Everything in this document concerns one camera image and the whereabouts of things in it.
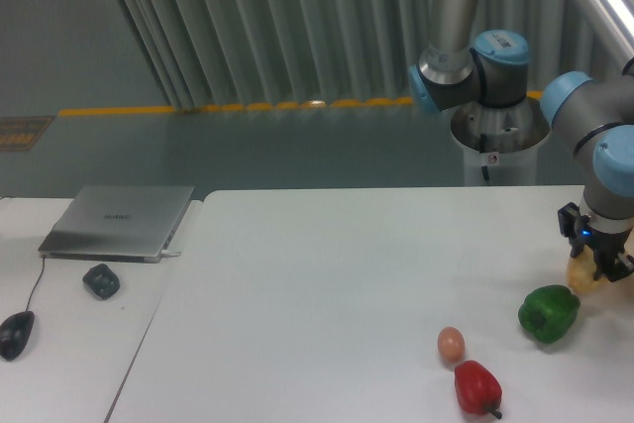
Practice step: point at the triangular bread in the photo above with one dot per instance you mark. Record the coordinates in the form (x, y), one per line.
(581, 273)

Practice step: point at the black computer mouse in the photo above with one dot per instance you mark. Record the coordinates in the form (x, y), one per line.
(15, 334)

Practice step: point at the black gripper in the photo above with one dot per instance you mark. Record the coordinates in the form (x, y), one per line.
(583, 228)

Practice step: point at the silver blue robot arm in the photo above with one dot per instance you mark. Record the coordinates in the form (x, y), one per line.
(594, 119)

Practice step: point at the red bell pepper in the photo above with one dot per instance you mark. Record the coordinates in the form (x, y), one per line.
(478, 391)

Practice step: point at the brown egg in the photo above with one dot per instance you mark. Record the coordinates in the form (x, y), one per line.
(451, 344)

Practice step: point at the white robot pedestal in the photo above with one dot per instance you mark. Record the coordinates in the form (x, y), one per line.
(500, 146)

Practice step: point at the silver closed laptop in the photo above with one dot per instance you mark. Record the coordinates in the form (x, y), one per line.
(118, 223)

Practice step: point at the green bell pepper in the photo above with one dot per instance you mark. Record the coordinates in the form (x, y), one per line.
(548, 313)

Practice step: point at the white usb dongle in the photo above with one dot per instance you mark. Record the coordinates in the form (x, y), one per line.
(168, 254)

